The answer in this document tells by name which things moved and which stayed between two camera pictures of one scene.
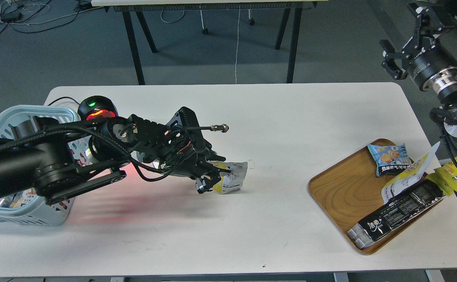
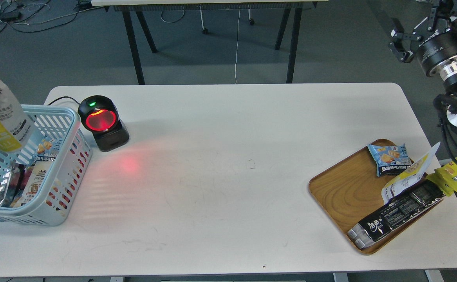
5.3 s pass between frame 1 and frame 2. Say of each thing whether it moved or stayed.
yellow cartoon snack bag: stayed
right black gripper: moved
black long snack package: stayed
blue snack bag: stayed
